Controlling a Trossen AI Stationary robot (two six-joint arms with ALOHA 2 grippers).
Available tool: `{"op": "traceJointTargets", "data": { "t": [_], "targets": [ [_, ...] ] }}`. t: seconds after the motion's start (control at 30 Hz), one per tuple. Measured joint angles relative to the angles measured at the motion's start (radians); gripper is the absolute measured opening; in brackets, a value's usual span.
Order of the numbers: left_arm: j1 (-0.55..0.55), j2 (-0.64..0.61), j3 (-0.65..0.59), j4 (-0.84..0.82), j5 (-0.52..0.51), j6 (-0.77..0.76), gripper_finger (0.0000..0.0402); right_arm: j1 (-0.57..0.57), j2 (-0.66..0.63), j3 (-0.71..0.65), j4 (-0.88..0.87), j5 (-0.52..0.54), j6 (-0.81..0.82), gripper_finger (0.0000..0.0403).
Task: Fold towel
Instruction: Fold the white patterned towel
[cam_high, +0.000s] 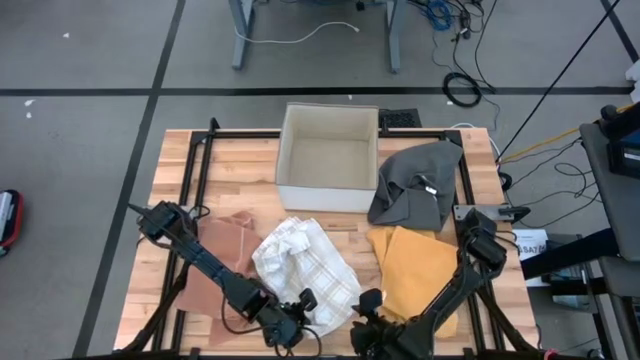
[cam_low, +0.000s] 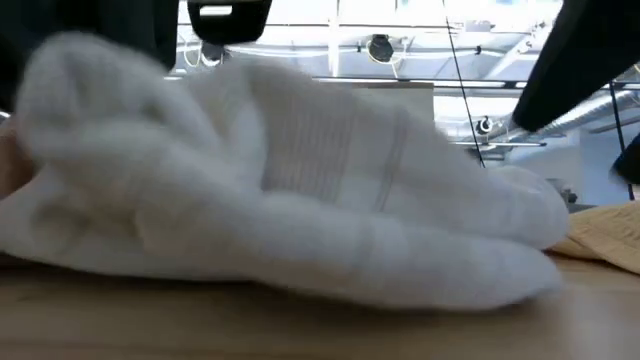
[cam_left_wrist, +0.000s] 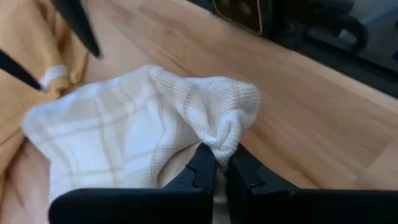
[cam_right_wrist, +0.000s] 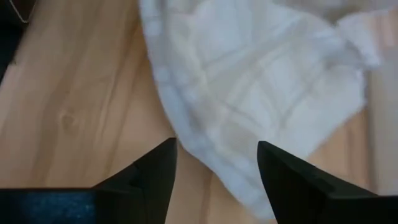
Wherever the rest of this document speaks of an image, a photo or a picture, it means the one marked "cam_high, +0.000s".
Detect white crumpled sheet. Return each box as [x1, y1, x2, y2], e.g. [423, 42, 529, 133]
[624, 59, 640, 104]

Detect black perforated floor plate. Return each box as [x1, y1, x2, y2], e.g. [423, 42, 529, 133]
[378, 108, 423, 130]

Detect white plaid kitchen towel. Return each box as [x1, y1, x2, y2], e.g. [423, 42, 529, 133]
[251, 216, 363, 338]

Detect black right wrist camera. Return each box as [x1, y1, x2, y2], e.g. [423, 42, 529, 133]
[358, 288, 384, 315]

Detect grey desk leg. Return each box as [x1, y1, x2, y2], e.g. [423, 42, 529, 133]
[383, 0, 404, 74]
[228, 0, 256, 71]

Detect white printed paper box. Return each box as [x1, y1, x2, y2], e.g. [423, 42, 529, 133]
[512, 228, 550, 289]

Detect pink striped towel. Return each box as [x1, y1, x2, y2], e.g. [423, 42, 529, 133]
[174, 210, 261, 346]

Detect mustard yellow towel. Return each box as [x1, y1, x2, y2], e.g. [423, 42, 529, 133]
[366, 225, 460, 339]

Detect black side desk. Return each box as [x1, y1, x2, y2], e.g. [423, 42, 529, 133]
[519, 122, 640, 360]

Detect coiled black cable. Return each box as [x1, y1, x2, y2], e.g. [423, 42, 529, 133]
[442, 72, 484, 109]

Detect black electronics case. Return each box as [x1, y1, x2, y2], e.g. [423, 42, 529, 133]
[599, 102, 640, 179]

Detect yellow cable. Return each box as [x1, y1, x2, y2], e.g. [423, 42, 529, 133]
[499, 103, 635, 164]

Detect long thin black pole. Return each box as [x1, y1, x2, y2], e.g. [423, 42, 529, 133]
[497, 0, 622, 161]

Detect red and black bag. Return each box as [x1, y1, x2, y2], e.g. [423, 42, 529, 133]
[0, 188, 25, 257]

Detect beige fabric storage box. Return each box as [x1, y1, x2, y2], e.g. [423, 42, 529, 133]
[275, 102, 380, 214]

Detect blue cable bundle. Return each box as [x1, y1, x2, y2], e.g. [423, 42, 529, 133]
[424, 0, 454, 31]

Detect black floor cable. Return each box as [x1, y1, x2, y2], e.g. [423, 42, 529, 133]
[432, 0, 501, 96]

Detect dark grey towel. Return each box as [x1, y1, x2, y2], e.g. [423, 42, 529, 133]
[367, 139, 465, 232]

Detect white floor cable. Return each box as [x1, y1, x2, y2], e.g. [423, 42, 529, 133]
[233, 20, 361, 46]

